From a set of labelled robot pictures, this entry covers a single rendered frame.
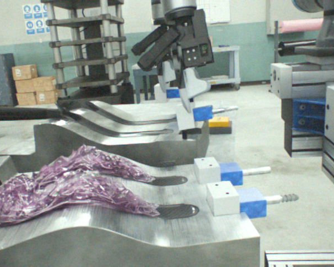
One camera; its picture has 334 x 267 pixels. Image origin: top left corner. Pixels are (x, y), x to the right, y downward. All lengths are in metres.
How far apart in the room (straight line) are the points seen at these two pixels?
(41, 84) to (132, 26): 2.27
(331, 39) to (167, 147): 0.57
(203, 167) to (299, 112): 0.51
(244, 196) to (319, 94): 0.59
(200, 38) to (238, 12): 6.54
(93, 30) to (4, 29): 2.69
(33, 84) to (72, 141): 6.72
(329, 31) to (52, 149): 0.79
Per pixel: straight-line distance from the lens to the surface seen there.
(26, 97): 7.58
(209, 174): 0.56
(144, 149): 0.71
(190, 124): 0.72
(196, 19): 0.73
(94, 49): 5.97
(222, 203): 0.46
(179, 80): 0.69
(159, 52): 0.72
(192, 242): 0.42
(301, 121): 1.01
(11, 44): 8.03
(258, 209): 0.49
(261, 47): 7.32
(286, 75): 0.99
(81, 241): 0.41
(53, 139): 0.79
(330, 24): 1.05
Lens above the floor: 1.09
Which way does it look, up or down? 15 degrees down
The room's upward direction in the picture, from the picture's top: 5 degrees counter-clockwise
